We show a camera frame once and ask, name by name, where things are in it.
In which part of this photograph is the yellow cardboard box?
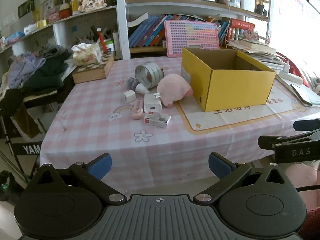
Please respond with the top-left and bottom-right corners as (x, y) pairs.
(181, 48), (276, 112)

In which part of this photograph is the red box on shelf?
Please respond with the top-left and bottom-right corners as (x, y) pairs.
(229, 18), (254, 31)

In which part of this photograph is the stack of papers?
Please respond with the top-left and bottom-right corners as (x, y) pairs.
(227, 39), (281, 63)

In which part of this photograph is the row of blue books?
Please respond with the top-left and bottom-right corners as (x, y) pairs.
(129, 14), (173, 48)

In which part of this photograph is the red white-capped stick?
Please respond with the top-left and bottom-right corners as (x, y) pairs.
(97, 27), (107, 53)

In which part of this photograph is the white yellow-bordered mat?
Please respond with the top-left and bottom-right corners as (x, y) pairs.
(176, 80), (318, 135)

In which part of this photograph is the pile of clothes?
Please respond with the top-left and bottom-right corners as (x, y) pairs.
(1, 44), (75, 139)

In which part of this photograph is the floral tissue pack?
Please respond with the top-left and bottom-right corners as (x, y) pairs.
(71, 43), (103, 66)

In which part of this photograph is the large white power adapter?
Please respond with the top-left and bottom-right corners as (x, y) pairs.
(144, 93), (162, 113)

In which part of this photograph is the pink learning tablet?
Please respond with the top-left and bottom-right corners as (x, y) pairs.
(164, 20), (220, 57)

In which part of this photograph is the pink checkered tablecloth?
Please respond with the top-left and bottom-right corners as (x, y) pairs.
(40, 58), (319, 192)

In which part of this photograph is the grey tape roll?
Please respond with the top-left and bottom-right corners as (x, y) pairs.
(135, 62), (164, 89)

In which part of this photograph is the white power strip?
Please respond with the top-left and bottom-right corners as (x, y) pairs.
(278, 60), (303, 85)

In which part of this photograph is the white bookshelf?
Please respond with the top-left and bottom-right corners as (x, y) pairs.
(1, 0), (270, 60)

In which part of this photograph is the dark spray bottle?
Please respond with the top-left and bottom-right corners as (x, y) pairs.
(125, 77), (150, 95)

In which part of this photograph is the small white charger cube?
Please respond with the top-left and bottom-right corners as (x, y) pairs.
(123, 90), (136, 103)

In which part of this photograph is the green white jar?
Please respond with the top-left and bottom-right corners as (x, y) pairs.
(104, 38), (114, 52)

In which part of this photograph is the wooden chess box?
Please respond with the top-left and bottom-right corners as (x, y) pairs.
(72, 52), (114, 84)

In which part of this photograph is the small white red box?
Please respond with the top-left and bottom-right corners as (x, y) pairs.
(144, 112), (171, 128)

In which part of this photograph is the pink plush toy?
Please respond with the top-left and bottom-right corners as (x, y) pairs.
(157, 74), (193, 108)

